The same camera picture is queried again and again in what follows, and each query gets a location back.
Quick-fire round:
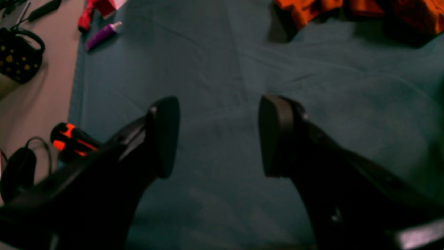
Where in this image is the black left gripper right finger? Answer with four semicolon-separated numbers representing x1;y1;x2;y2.
258;95;444;250

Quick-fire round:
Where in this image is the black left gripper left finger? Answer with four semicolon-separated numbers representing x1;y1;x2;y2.
1;96;180;250

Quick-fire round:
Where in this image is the orange t-shirt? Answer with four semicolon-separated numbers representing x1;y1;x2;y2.
274;0;444;35

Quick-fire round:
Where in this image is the orange black utility knife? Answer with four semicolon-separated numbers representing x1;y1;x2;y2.
50;123;102;163

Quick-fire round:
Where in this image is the black round dotted object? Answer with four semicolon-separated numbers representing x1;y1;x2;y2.
0;27;45;84

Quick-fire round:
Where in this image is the purple glue tube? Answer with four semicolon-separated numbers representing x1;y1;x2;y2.
85;21;123;52

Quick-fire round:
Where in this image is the red screwdriver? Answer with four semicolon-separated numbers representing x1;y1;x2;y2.
78;0;95;34

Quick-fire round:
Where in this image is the blue table cloth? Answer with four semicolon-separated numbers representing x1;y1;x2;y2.
69;0;443;250

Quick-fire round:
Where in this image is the small red cube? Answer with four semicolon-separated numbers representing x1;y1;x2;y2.
92;0;128;19

